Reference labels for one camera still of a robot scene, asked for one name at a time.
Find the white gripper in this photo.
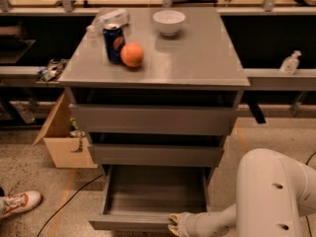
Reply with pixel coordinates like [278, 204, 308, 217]
[168, 212, 200, 237]

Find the grey bottom drawer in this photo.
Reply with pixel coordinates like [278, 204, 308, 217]
[89, 165, 210, 232]

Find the grey drawer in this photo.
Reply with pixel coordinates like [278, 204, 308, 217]
[89, 165, 210, 232]
[88, 144, 223, 167]
[69, 104, 237, 135]

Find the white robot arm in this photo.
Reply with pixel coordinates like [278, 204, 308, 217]
[168, 148, 316, 237]

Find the grey middle drawer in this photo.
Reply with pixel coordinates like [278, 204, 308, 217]
[88, 144, 223, 167]

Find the grey drawer cabinet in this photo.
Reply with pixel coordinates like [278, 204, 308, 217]
[57, 6, 251, 170]

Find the grey top drawer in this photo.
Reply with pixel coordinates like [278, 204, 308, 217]
[69, 104, 237, 135]

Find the cardboard box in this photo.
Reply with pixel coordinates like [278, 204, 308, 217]
[34, 93, 97, 168]

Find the white red sneaker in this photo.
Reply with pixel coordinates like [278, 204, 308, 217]
[0, 191, 42, 219]

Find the orange fruit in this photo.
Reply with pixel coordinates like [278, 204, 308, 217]
[120, 42, 144, 67]

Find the blue pepsi can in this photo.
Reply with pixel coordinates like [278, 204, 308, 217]
[103, 24, 125, 63]

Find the clear sanitizer pump bottle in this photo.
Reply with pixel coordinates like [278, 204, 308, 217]
[279, 50, 301, 75]

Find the clutter tray on shelf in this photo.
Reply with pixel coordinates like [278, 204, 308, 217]
[38, 59, 69, 83]

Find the white ceramic bowl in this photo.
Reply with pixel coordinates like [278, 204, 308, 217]
[153, 10, 186, 36]

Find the clear plastic water bottle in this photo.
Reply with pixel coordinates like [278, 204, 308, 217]
[86, 8, 129, 34]

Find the black floor cable left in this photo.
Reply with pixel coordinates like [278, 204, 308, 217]
[35, 174, 104, 237]

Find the black pedal cable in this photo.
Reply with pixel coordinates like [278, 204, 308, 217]
[304, 151, 316, 237]

